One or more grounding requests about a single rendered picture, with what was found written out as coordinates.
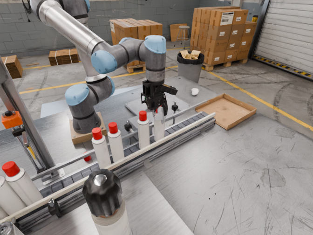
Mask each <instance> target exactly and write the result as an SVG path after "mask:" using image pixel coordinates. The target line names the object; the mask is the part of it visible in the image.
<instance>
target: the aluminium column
mask: <svg viewBox="0 0 313 235"><path fill-rule="evenodd" d="M6 70H7V69H6ZM6 73H7V75H8V77H9V79H7V81H5V82H4V85H5V87H6V89H7V91H8V92H9V94H10V96H11V98H12V99H13V101H14V103H15V104H16V106H17V108H18V110H19V111H20V113H21V115H22V117H23V118H24V120H25V122H26V124H27V126H28V128H29V130H30V131H31V133H32V135H33V138H34V139H35V141H36V143H37V145H38V147H39V150H40V152H41V153H42V155H43V157H44V159H45V161H46V162H47V164H48V165H49V166H50V168H52V167H54V166H56V165H55V163H54V161H53V159H52V157H51V155H50V153H49V151H48V149H47V147H46V145H45V143H44V141H43V139H42V137H41V135H40V133H39V131H38V129H37V127H36V125H35V123H34V121H33V119H32V118H31V116H30V114H29V112H28V110H27V108H26V106H25V104H24V102H23V100H22V98H21V96H20V94H19V92H18V90H17V88H16V86H15V84H14V82H13V80H12V78H11V76H10V74H9V72H8V70H7V72H6ZM0 97H1V99H2V101H3V103H4V105H5V106H6V108H7V109H8V111H17V110H16V108H15V106H14V104H13V103H12V101H11V99H10V98H9V96H8V94H7V93H6V91H5V89H4V87H3V85H2V84H0ZM22 125H23V126H24V127H25V129H26V131H27V134H28V136H29V138H30V139H31V141H32V143H33V145H34V147H35V148H36V150H37V152H38V154H39V156H40V158H41V159H42V161H43V163H44V165H45V166H46V167H47V168H48V169H49V167H48V166H47V165H46V163H45V162H44V160H43V158H42V156H41V155H40V153H39V151H38V149H37V147H36V145H35V143H34V141H33V139H32V137H31V135H30V133H29V131H28V129H27V128H26V126H25V124H24V122H23V124H22ZM34 155H35V154H34ZM35 157H36V155H35ZM36 159H37V157H36ZM37 161H38V162H39V160H38V159H37ZM39 164H40V162H39ZM40 166H41V167H42V165H41V164H40ZM42 168H43V167H42ZM53 174H54V175H52V173H51V176H52V177H54V176H56V175H58V174H59V172H58V170H57V171H55V172H53Z"/></svg>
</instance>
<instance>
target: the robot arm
mask: <svg viewBox="0 0 313 235"><path fill-rule="evenodd" d="M30 5H31V9H32V11H33V13H34V14H35V16H36V17H37V18H38V19H39V20H40V21H41V22H43V23H44V24H45V25H47V26H50V27H53V28H54V29H56V30H57V31H58V32H59V33H61V34H62V35H63V36H64V37H66V38H67V39H68V40H70V41H71V42H72V43H73V44H74V45H75V47H76V49H77V52H78V54H79V57H80V60H81V62H82V65H83V67H84V70H85V73H86V75H87V77H86V78H85V81H86V83H87V84H86V85H85V84H83V83H80V84H78V85H77V84H75V85H73V86H71V87H69V88H68V89H67V90H66V92H65V98H66V102H67V104H68V106H69V109H70V111H71V114H72V116H73V129H74V131H75V132H77V133H79V134H88V133H91V132H92V130H93V129H94V128H97V127H98V128H99V127H100V125H101V119H100V117H99V116H98V115H97V113H96V112H95V109H94V106H95V105H96V104H98V103H100V102H101V101H103V100H105V99H106V98H109V97H110V96H111V95H113V93H114V92H115V84H114V82H113V80H112V79H111V77H109V76H108V75H107V73H110V72H113V71H115V70H116V69H118V68H120V67H122V66H124V65H126V64H128V63H131V62H133V61H135V60H138V61H142V62H145V65H146V79H147V80H145V81H143V92H142V93H141V102H142V104H143V103H146V105H147V109H146V110H145V111H146V112H152V115H153V117H154V112H155V111H156V109H157V114H156V116H155V117H154V120H155V121H158V120H161V122H162V124H164V122H165V119H166V116H167V112H168V104H167V100H166V95H165V93H164V92H166V93H169V94H171V95H176V93H177V91H178V90H177V89H176V88H175V87H174V86H169V85H166V84H164V79H165V62H166V39H165V38H164V37H163V36H160V35H150V36H147V37H145V40H144V41H143V40H139V39H134V38H123V39H122V40H121V41H120V42H119V44H117V45H114V46H110V45H109V44H108V43H106V42H105V41H104V40H103V39H101V38H100V37H99V36H97V35H96V34H95V33H93V32H92V31H91V30H89V28H88V25H87V20H88V12H89V11H90V8H89V7H90V3H89V0H30ZM142 96H145V98H144V99H145V100H142ZM160 106H161V107H160Z"/></svg>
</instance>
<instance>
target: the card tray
mask: <svg viewBox="0 0 313 235"><path fill-rule="evenodd" d="M256 110H257V108H255V107H253V106H251V105H249V104H246V103H244V102H242V101H240V100H238V99H236V98H234V97H231V96H229V95H227V94H225V93H223V94H221V95H219V96H216V97H214V98H212V99H210V100H207V103H205V104H203V105H201V106H198V107H196V108H195V111H197V112H201V111H204V112H206V113H207V114H209V115H210V114H212V113H214V112H215V113H216V115H215V116H214V118H215V119H216V122H215V123H216V124H218V125H219V126H221V127H223V128H224V129H226V130H229V129H230V128H232V127H234V126H236V125H237V124H239V123H240V122H242V121H244V120H245V119H247V118H249V117H250V116H252V115H253V114H255V113H256Z"/></svg>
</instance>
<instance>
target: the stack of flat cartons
mask: <svg viewBox="0 0 313 235"><path fill-rule="evenodd" d="M1 58H2V61H3V63H4V65H5V67H6V69H7V70H8V72H9V74H10V76H11V78H12V79H16V78H22V72H23V68H22V66H21V64H20V62H19V60H18V59H17V56H16V55H12V56H8V57H1Z"/></svg>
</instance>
